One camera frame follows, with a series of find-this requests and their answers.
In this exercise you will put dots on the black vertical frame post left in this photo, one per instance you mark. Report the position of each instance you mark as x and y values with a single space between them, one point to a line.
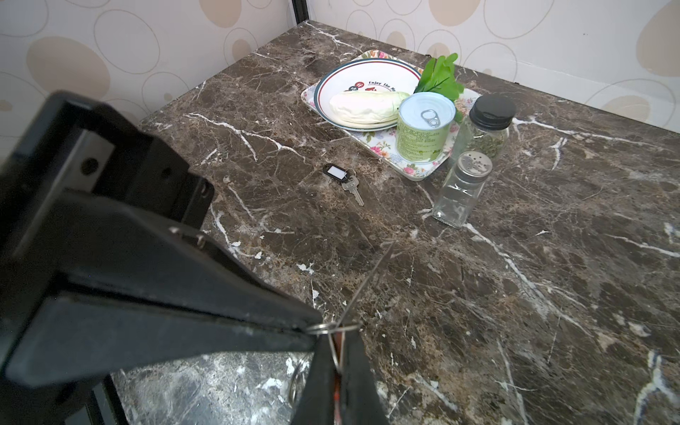
300 10

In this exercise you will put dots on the red tagged key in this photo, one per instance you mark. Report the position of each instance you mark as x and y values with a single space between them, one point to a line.
337 400

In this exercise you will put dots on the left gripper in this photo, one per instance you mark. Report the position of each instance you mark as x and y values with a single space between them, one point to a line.
99 247

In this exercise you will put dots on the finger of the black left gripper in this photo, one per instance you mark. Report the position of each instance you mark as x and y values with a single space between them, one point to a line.
159 340

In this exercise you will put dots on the floral rectangular tray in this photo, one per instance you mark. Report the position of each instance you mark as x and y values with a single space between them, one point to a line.
393 143

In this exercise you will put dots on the key with black tag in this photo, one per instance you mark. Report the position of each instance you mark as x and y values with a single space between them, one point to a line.
347 179

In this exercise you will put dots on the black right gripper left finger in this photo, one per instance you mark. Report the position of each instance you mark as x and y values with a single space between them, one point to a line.
317 404

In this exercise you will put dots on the dark lid spice jar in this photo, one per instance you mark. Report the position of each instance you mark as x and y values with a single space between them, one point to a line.
485 128

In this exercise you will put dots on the green leafy vegetable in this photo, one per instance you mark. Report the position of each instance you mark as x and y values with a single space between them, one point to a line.
439 77

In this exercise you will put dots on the pale green cabbage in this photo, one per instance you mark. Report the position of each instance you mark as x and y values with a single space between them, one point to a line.
367 108

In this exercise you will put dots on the small clear glass bottle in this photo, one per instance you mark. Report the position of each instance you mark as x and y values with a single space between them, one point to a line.
462 188

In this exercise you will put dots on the white plate with red text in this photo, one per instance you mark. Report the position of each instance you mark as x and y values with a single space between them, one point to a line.
364 95

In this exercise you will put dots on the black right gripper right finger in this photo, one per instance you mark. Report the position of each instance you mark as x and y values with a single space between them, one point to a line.
359 402

